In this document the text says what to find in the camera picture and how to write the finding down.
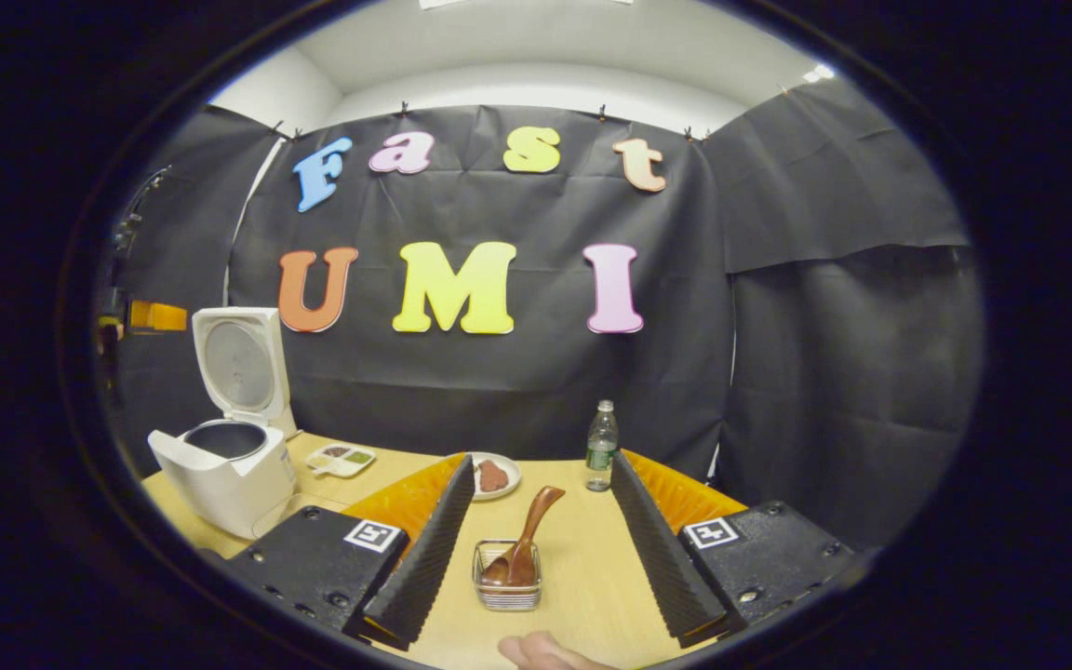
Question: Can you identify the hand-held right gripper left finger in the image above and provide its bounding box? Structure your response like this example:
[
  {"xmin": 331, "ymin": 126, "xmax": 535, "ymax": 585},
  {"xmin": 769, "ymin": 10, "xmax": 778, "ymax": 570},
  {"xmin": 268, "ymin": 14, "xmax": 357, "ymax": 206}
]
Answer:
[{"xmin": 220, "ymin": 453, "xmax": 476, "ymax": 650}]

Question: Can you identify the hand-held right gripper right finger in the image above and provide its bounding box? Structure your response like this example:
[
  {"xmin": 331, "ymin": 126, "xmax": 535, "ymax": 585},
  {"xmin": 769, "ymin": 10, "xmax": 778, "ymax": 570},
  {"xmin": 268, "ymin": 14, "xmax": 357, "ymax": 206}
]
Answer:
[{"xmin": 610, "ymin": 450, "xmax": 861, "ymax": 650}]

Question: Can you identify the metal wire chopstick holder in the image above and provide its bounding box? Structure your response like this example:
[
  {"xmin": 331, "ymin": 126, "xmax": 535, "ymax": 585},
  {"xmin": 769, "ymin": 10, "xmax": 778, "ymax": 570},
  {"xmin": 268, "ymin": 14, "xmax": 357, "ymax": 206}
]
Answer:
[{"xmin": 472, "ymin": 539, "xmax": 543, "ymax": 612}]

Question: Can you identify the brown wooden spoon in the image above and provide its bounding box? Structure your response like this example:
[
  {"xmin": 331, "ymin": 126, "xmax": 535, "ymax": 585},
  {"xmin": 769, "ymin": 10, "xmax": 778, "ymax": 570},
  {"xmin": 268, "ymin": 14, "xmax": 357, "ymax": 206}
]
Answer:
[{"xmin": 482, "ymin": 486, "xmax": 567, "ymax": 587}]

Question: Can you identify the white rice cooker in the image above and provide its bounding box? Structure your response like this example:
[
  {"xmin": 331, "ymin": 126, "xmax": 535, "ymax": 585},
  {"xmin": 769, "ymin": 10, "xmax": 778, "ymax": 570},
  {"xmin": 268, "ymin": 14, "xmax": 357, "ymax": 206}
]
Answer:
[{"xmin": 147, "ymin": 307, "xmax": 300, "ymax": 541}]

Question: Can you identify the white round plate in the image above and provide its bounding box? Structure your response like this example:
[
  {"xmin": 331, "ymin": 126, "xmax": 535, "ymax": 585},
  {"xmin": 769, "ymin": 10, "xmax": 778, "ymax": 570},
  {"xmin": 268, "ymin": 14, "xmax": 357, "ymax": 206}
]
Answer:
[{"xmin": 471, "ymin": 452, "xmax": 522, "ymax": 502}]

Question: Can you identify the clear green-label water bottle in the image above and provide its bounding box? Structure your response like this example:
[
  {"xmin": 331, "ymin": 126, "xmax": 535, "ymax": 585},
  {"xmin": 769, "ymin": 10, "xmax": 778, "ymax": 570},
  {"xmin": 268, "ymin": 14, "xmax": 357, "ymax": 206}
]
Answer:
[{"xmin": 585, "ymin": 400, "xmax": 619, "ymax": 492}]

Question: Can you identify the white divided grain dish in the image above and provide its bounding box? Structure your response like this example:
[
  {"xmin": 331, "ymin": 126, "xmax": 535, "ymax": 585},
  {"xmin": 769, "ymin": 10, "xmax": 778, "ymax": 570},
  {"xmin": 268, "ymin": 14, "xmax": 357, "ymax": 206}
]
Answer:
[{"xmin": 305, "ymin": 444, "xmax": 377, "ymax": 479}]

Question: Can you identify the black backdrop cloth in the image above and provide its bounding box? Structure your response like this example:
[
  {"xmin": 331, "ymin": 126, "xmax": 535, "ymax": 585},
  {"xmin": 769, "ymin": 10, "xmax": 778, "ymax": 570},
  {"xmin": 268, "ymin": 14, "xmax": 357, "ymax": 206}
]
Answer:
[{"xmin": 94, "ymin": 102, "xmax": 984, "ymax": 550}]

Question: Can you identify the ceiling light panel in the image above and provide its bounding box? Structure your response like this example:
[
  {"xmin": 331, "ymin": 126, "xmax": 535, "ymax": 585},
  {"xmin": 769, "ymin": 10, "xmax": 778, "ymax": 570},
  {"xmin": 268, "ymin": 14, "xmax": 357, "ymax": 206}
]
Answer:
[{"xmin": 420, "ymin": 0, "xmax": 635, "ymax": 10}]

